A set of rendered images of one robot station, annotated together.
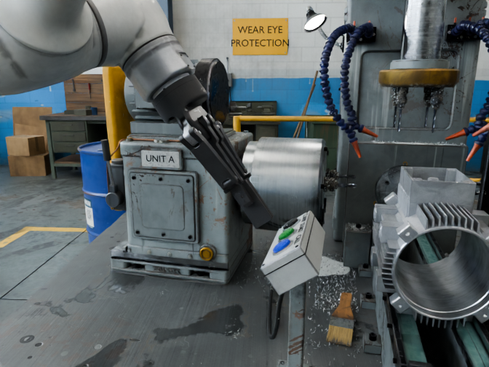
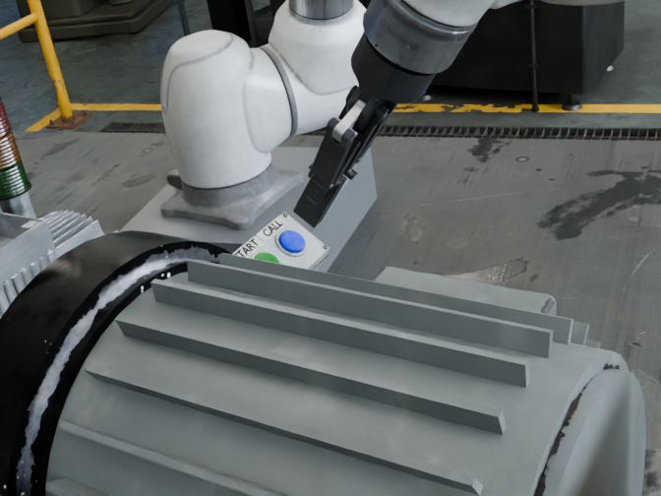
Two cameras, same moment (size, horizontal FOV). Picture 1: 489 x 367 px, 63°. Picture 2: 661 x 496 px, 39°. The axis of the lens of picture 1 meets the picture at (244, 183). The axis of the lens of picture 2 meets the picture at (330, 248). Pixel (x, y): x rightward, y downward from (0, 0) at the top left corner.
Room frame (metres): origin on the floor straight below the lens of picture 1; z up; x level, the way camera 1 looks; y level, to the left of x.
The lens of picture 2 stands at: (1.38, 0.31, 1.55)
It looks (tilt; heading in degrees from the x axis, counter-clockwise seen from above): 29 degrees down; 201
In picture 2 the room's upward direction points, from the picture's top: 9 degrees counter-clockwise
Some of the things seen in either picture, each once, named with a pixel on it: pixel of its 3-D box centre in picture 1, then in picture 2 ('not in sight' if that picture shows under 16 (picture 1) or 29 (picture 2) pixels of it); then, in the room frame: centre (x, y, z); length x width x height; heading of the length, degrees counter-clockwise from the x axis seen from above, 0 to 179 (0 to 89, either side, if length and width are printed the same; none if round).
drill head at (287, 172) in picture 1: (268, 183); not in sight; (1.05, -0.07, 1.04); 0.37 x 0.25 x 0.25; 76
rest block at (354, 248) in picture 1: (356, 244); not in sight; (1.05, -0.32, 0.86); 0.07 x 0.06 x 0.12; 76
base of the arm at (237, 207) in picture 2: not in sight; (220, 180); (0.10, -0.37, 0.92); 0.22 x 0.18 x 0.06; 75
